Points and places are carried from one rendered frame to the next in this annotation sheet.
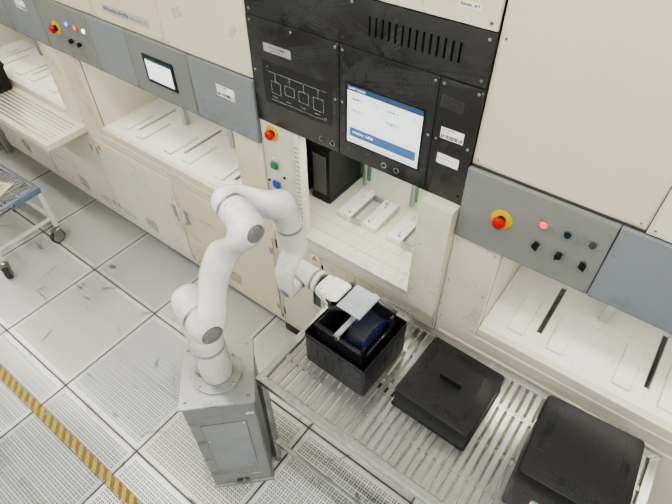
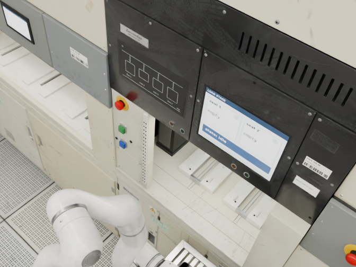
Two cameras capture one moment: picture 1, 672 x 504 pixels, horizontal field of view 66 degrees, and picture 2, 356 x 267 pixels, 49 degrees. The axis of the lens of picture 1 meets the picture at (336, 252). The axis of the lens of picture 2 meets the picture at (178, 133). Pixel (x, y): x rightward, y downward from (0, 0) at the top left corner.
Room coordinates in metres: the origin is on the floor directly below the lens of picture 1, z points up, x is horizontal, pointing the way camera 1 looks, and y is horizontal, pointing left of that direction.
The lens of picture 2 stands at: (0.66, 0.07, 2.46)
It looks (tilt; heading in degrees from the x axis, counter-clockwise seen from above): 49 degrees down; 357
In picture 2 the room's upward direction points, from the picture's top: 7 degrees clockwise
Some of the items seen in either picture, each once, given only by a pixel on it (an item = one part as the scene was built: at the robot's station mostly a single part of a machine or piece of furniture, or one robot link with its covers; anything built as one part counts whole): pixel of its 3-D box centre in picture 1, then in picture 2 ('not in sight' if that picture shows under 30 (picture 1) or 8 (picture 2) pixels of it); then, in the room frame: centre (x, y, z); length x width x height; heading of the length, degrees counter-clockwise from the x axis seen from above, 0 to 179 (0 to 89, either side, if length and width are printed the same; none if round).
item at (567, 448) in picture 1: (569, 472); not in sight; (0.60, -0.70, 0.89); 0.29 x 0.29 x 0.25; 56
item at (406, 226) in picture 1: (418, 233); (252, 199); (1.66, -0.37, 0.89); 0.22 x 0.21 x 0.04; 143
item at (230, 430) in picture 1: (232, 418); not in sight; (1.04, 0.46, 0.38); 0.28 x 0.28 x 0.76; 8
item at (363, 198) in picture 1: (368, 209); (207, 167); (1.82, -0.15, 0.89); 0.22 x 0.21 x 0.04; 143
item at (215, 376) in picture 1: (212, 359); not in sight; (1.04, 0.46, 0.85); 0.19 x 0.19 x 0.18
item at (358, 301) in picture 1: (356, 327); not in sight; (1.12, -0.07, 0.93); 0.24 x 0.20 x 0.32; 141
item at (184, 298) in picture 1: (197, 318); not in sight; (1.07, 0.48, 1.07); 0.19 x 0.12 x 0.24; 36
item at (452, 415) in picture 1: (448, 387); not in sight; (0.93, -0.40, 0.83); 0.29 x 0.29 x 0.13; 51
